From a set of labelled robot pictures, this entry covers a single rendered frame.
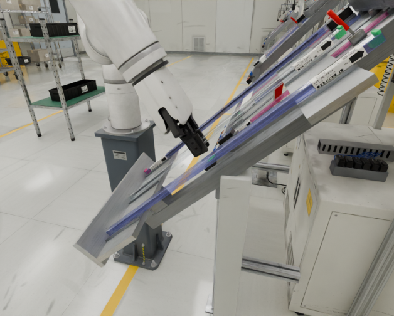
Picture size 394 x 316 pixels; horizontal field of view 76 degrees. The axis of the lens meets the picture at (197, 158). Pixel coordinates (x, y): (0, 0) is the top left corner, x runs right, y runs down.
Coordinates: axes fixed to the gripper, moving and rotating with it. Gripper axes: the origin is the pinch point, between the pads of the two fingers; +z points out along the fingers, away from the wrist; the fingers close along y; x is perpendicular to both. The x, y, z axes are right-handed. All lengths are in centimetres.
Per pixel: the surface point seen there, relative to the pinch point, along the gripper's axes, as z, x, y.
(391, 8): 2, 47, -29
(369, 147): 49, 37, -50
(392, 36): 5.5, 41.8, -20.0
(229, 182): 9.3, 2.2, 3.0
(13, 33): -252, -393, -481
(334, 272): 70, 8, -20
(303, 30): 15, 51, -164
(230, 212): 15.7, -1.3, 2.9
